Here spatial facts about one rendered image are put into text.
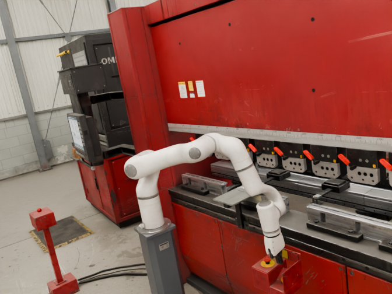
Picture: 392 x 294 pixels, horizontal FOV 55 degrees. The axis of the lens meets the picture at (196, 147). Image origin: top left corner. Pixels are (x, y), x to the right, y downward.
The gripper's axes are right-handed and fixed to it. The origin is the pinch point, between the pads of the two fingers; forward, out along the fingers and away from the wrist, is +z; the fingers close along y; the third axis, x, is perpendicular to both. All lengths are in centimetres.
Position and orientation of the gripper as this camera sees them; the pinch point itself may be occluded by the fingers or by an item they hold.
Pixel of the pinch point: (279, 259)
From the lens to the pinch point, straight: 197.3
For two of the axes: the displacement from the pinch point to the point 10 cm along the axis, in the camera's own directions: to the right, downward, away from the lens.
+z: 2.8, 9.2, 2.8
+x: 6.7, 0.2, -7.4
